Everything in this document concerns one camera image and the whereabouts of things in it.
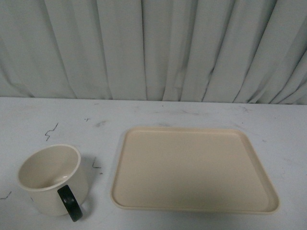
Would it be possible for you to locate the cream mug with black handle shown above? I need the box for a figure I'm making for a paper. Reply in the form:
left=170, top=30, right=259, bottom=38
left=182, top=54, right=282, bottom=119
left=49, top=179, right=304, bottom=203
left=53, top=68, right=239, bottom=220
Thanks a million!
left=17, top=144, right=89, bottom=222

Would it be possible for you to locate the beige rectangular plastic tray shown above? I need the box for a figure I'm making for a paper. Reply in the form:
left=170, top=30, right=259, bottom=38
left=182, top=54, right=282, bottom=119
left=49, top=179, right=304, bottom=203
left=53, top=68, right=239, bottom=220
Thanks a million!
left=111, top=126, right=280, bottom=214

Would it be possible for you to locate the pale grey pleated curtain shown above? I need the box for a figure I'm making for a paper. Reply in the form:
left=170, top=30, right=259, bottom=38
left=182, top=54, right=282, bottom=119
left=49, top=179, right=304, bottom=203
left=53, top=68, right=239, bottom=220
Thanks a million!
left=0, top=0, right=307, bottom=104

